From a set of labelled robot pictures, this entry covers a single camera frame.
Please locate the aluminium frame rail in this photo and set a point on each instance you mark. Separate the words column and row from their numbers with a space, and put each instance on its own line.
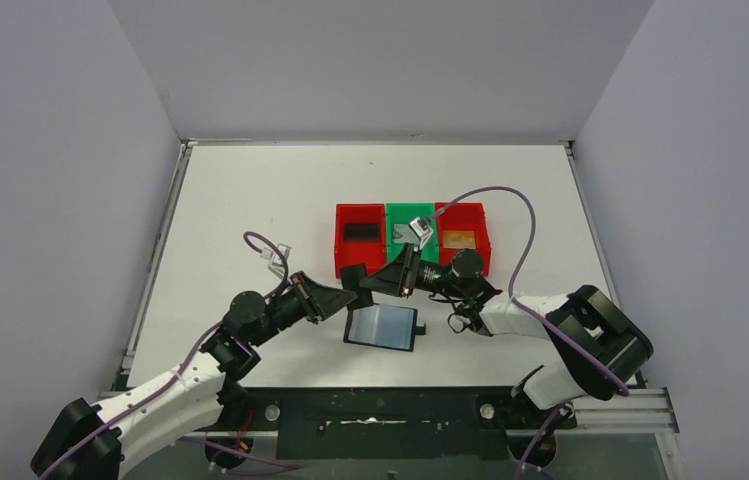
column 639, row 413

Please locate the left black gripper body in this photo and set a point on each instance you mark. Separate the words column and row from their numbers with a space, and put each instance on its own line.
column 308, row 297

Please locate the green bin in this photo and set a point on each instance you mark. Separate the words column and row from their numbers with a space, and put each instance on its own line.
column 403, row 213

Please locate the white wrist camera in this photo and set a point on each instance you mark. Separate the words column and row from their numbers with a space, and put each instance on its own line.
column 275, row 258
column 421, row 227

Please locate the gold card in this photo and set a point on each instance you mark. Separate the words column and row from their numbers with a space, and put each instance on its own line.
column 458, row 239

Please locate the red bin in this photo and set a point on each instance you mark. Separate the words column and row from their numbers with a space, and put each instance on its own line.
column 466, row 216
column 372, row 254

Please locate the black leather card holder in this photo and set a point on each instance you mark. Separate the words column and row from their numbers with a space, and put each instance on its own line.
column 384, row 326

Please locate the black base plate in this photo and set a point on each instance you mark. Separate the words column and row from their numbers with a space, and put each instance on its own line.
column 487, row 423

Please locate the black card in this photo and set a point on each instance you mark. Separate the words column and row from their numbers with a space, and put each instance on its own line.
column 361, row 232

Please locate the dark card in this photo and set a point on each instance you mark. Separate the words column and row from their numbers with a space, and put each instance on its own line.
column 351, row 277

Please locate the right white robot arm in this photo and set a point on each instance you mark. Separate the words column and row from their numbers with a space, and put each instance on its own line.
column 599, row 346

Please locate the silver card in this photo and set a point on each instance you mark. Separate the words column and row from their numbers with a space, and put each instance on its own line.
column 402, row 233

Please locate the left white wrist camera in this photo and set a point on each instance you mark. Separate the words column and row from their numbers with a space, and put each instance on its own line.
column 275, row 258

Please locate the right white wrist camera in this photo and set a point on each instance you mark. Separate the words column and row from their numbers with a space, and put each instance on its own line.
column 421, row 227

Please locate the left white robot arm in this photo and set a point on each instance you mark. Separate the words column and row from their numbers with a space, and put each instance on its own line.
column 106, row 439

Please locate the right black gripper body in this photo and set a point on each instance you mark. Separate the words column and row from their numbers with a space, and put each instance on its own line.
column 407, row 273

